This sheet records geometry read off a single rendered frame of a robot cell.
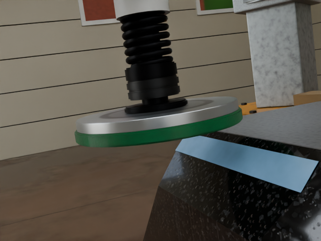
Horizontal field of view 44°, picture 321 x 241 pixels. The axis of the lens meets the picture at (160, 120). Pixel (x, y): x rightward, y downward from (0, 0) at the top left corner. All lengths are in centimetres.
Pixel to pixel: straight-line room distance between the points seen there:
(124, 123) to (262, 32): 119
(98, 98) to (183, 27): 194
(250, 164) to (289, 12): 107
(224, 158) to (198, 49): 667
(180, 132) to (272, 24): 117
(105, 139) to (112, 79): 622
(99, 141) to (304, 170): 22
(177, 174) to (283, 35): 98
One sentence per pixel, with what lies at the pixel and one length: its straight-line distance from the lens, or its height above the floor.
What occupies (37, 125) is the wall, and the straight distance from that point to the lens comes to 651.
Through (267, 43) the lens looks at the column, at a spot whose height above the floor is 102.
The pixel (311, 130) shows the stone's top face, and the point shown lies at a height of 87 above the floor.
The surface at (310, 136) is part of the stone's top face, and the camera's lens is 52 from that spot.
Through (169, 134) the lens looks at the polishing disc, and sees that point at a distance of 42.
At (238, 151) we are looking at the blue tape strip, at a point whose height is 85.
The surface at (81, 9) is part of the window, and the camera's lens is 666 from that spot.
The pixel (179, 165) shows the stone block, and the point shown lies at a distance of 67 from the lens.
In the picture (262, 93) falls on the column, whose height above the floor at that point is 84.
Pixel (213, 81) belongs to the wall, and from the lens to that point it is 731.
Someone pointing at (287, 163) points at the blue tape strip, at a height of 85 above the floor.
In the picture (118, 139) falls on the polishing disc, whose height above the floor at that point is 91.
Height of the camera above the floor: 97
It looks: 7 degrees down
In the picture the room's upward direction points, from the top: 8 degrees counter-clockwise
